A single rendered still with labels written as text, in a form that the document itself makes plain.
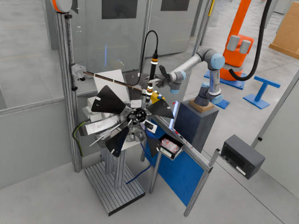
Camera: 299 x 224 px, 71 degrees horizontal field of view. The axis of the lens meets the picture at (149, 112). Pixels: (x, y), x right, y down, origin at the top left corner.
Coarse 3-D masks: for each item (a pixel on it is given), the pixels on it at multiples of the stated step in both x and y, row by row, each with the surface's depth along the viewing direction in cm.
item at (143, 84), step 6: (126, 78) 172; (132, 78) 171; (138, 78) 171; (144, 78) 171; (138, 84) 170; (144, 84) 169; (132, 90) 170; (138, 90) 169; (132, 96) 169; (138, 96) 168
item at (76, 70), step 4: (72, 64) 170; (76, 64) 172; (72, 68) 169; (76, 68) 168; (80, 68) 168; (84, 68) 171; (72, 72) 171; (76, 72) 170; (80, 72) 168; (80, 76) 171
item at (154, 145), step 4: (148, 132) 171; (148, 136) 167; (152, 136) 176; (148, 140) 165; (152, 140) 171; (156, 140) 179; (152, 144) 169; (156, 144) 175; (160, 144) 181; (152, 148) 167; (156, 148) 173; (152, 152) 166; (156, 152) 171; (152, 156) 165
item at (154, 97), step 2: (152, 92) 219; (154, 92) 219; (152, 94) 216; (154, 94) 217; (156, 94) 217; (160, 94) 218; (152, 96) 214; (154, 96) 213; (156, 96) 214; (150, 98) 218; (152, 98) 215; (154, 98) 212; (156, 98) 211; (162, 98) 213; (164, 98) 213; (152, 100) 216; (154, 100) 213; (156, 100) 210; (152, 102) 217; (154, 102) 214
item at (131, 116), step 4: (136, 108) 160; (140, 108) 162; (136, 112) 161; (140, 112) 163; (144, 112) 164; (128, 116) 168; (132, 116) 160; (136, 116) 160; (140, 116) 163; (144, 116) 164; (128, 120) 168; (132, 120) 164; (136, 120) 159; (140, 120) 162; (144, 120) 163
